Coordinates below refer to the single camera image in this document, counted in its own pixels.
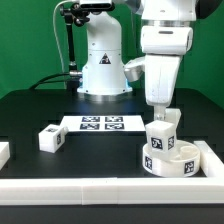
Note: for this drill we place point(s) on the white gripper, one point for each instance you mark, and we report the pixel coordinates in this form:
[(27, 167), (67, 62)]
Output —
[(164, 48)]

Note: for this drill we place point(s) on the white round stool seat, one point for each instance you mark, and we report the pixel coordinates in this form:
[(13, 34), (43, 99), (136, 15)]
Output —
[(186, 163)]

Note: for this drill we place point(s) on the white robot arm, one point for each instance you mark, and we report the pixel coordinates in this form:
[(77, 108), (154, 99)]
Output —
[(161, 13)]

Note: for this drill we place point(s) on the white marker sheet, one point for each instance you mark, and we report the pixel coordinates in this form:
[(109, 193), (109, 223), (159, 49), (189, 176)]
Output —
[(110, 123)]

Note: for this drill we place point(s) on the white obstacle frame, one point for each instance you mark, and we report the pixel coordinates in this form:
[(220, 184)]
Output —
[(89, 191)]

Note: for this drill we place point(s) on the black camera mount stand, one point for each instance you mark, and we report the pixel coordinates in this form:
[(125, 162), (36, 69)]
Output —
[(71, 40)]

